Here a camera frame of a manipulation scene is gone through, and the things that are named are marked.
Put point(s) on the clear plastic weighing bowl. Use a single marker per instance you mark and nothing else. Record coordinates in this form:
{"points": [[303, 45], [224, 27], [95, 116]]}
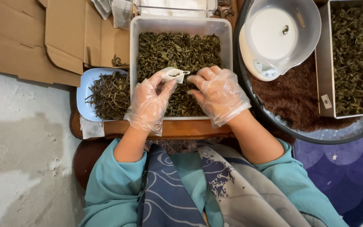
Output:
{"points": [[309, 28]]}

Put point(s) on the small white tea bag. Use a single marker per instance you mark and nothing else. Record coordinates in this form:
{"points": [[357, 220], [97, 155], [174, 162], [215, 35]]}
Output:
{"points": [[174, 75]]}

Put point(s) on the person's left hand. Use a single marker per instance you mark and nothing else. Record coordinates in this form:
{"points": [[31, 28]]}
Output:
{"points": [[146, 101]]}

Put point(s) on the heap of dried tea leaves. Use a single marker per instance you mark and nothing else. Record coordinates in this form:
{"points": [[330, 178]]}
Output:
{"points": [[178, 52]]}

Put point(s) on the pile of dried tea stems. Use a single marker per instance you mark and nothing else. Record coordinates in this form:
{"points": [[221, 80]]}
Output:
{"points": [[112, 96]]}

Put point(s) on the teal long-sleeved top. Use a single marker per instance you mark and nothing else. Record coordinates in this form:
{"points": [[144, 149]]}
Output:
{"points": [[112, 189]]}

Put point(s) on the flattened brown cardboard box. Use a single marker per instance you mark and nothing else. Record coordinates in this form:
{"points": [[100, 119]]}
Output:
{"points": [[17, 37]]}

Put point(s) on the round glass black-rimmed table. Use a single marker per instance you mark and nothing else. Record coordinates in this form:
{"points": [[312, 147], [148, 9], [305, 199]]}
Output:
{"points": [[342, 132]]}

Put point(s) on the tea leaves heap in metal tray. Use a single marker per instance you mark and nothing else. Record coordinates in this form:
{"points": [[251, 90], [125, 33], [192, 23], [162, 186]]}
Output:
{"points": [[358, 60]]}

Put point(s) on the clear plastic tub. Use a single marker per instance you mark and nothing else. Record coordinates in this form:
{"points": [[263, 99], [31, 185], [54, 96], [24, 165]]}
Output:
{"points": [[181, 25]]}

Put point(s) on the white kitchen scale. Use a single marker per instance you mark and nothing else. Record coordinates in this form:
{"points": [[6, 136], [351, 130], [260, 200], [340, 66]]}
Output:
{"points": [[263, 67]]}

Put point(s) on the light blue plate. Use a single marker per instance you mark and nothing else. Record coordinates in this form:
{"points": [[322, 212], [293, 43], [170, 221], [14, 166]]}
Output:
{"points": [[87, 88]]}

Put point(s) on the carved wooden table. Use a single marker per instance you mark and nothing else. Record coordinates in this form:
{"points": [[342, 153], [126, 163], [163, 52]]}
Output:
{"points": [[181, 128]]}

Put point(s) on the single dried tea leaf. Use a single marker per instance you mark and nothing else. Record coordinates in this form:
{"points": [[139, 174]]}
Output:
{"points": [[285, 30]]}

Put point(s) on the blue grey patterned lap cloth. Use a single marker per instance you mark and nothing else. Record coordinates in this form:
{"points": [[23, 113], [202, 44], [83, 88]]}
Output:
{"points": [[200, 189]]}

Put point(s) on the round dark brown stool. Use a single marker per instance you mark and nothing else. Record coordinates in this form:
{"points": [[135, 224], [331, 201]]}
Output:
{"points": [[87, 160]]}

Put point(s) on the empty white tea bag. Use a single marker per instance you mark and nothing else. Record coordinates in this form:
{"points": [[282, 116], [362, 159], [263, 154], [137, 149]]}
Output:
{"points": [[103, 7], [122, 14], [91, 129]]}

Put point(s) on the clear rectangular container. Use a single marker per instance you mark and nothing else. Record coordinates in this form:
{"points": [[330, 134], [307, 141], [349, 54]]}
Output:
{"points": [[175, 8]]}

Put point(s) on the purple star-patterned rug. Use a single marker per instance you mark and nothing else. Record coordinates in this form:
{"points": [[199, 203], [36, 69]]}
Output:
{"points": [[348, 179]]}

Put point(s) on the square metal tray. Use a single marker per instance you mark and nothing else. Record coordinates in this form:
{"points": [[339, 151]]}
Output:
{"points": [[324, 63]]}

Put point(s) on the small clump of tea leaves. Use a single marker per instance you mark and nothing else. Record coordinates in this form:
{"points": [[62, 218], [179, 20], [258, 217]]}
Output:
{"points": [[118, 61]]}

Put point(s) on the person's right hand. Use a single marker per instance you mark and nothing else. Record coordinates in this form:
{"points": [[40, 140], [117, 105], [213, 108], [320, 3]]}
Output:
{"points": [[222, 94]]}

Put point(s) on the brown furry cloth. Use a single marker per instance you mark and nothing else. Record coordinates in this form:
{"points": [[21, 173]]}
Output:
{"points": [[288, 101]]}

